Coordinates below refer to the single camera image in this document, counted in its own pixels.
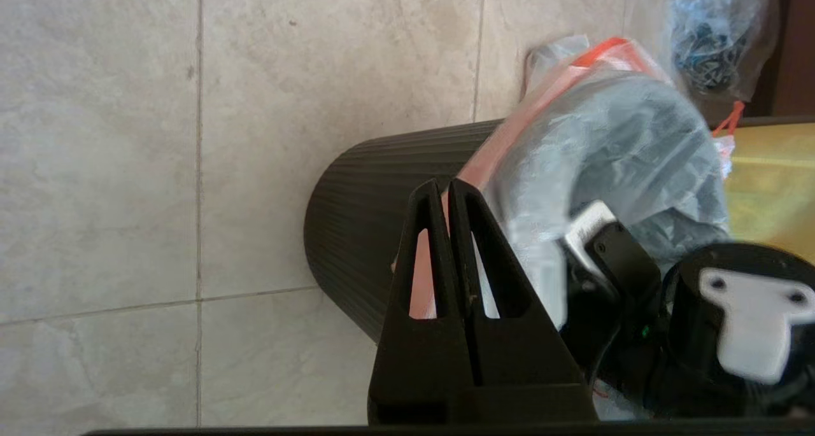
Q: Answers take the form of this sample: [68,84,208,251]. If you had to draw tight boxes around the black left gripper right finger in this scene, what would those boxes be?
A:
[448,178,598,423]

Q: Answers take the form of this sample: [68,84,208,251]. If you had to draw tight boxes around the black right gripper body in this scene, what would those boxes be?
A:
[558,200,664,392]

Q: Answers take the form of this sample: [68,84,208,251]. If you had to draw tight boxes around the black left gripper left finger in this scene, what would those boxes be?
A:
[368,179,472,424]

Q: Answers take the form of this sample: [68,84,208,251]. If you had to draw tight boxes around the black round trash bin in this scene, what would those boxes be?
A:
[304,119,505,344]

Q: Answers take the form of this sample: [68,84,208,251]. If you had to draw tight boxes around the clear plastic bag black contents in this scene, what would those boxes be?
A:
[665,0,781,103]

